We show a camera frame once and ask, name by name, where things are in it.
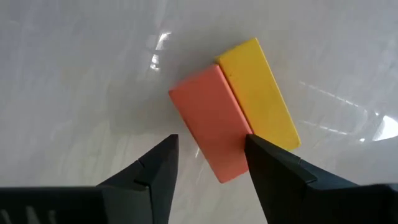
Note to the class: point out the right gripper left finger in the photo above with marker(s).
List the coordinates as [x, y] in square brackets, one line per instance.
[149, 189]

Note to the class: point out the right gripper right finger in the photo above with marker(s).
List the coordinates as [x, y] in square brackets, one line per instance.
[280, 186]

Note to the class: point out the yellow rectangular block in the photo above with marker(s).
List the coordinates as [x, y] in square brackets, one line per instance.
[258, 96]

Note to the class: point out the red rectangular block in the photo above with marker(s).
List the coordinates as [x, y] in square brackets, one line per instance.
[211, 124]

